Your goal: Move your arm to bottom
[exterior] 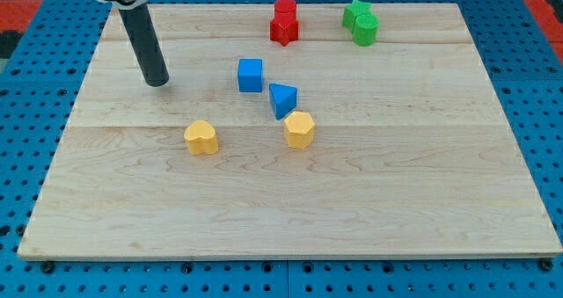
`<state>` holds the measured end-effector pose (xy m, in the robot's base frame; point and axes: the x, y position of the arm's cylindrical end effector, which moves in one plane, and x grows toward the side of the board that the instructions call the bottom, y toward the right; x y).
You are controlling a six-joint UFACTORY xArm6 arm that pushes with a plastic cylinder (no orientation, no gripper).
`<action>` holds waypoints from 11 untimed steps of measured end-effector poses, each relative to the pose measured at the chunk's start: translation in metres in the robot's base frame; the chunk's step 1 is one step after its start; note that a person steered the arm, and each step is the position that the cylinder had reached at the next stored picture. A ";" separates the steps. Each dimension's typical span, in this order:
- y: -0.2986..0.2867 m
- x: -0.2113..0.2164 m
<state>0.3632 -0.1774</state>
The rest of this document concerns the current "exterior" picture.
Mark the yellow hexagon block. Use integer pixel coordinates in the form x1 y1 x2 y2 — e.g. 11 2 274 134
284 111 316 149

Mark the red star block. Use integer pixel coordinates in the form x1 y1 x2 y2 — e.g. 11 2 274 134
269 17 299 46

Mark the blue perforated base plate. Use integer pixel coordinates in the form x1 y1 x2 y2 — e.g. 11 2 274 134
1 0 562 297

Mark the red cylinder block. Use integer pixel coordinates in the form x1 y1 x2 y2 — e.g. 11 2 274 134
274 0 297 21

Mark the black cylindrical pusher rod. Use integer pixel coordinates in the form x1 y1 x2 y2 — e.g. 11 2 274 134
120 4 169 87

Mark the yellow heart block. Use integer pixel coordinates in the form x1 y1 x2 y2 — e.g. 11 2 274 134
184 120 219 156

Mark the blue triangle block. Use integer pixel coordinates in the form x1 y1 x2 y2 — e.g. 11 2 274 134
268 84 298 120

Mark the wooden board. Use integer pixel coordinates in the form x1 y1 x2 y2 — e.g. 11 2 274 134
18 4 562 261

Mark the blue cube block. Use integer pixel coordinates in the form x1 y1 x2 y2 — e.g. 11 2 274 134
237 58 263 92

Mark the green cylinder block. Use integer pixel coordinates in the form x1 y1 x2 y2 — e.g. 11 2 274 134
352 13 379 47

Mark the green star block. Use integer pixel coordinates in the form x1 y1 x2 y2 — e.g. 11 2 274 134
342 0 371 32

